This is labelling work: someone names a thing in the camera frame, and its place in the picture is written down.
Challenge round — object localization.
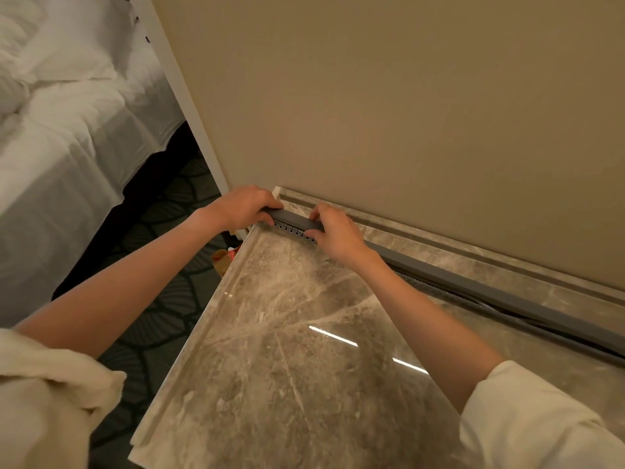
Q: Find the person's right forearm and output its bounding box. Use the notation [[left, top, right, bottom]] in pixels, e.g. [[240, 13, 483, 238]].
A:
[[353, 249, 507, 416]]

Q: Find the cream long-sleeved top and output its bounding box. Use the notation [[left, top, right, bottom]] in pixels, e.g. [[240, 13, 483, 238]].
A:
[[0, 329, 625, 469]]

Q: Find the orange snack packet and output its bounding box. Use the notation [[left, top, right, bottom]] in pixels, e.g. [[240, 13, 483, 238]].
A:
[[210, 246, 241, 278]]

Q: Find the person's left forearm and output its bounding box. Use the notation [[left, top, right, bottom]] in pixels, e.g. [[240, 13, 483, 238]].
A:
[[14, 210, 230, 360]]

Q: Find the person's left hand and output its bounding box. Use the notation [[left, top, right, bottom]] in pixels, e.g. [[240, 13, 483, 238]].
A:
[[201, 185, 285, 235]]

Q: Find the white wall corner trim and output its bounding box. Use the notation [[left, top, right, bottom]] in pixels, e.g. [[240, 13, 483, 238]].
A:
[[128, 0, 249, 241]]

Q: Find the white pillow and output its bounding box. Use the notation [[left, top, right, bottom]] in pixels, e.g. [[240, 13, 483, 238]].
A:
[[15, 0, 140, 84]]

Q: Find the person's right hand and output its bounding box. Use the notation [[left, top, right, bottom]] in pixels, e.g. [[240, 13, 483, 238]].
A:
[[303, 203, 387, 270]]

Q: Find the bed with white sheets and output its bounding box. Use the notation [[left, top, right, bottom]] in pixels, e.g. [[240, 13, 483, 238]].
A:
[[0, 0, 187, 329]]

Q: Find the long grey socket rail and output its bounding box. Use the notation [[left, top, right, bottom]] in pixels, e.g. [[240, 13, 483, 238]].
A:
[[260, 206, 625, 358]]

